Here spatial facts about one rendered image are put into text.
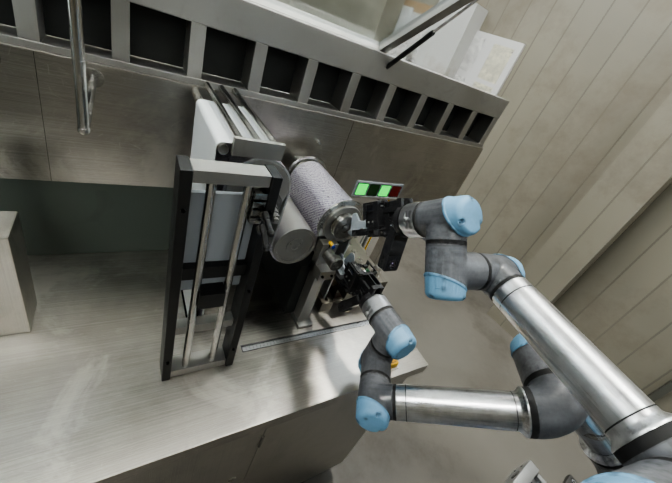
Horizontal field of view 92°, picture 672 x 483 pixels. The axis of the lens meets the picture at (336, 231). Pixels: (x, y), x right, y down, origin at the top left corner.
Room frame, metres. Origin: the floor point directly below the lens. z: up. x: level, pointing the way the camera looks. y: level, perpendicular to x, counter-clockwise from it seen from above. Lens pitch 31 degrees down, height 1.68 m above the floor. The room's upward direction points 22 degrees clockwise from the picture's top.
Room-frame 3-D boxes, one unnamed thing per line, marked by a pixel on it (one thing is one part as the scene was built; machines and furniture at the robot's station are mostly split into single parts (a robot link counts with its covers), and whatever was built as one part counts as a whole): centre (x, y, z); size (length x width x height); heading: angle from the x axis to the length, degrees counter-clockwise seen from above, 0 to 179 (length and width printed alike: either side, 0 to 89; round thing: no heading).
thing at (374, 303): (0.66, -0.17, 1.11); 0.08 x 0.05 x 0.08; 130
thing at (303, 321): (0.72, -0.01, 1.05); 0.06 x 0.05 x 0.31; 40
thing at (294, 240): (0.79, 0.16, 1.17); 0.26 x 0.12 x 0.12; 40
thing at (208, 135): (0.68, 0.35, 1.17); 0.34 x 0.05 x 0.54; 40
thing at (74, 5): (0.45, 0.44, 1.51); 0.02 x 0.02 x 0.20
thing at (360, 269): (0.73, -0.13, 1.12); 0.12 x 0.08 x 0.09; 40
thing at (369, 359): (0.59, -0.23, 1.01); 0.11 x 0.08 x 0.11; 1
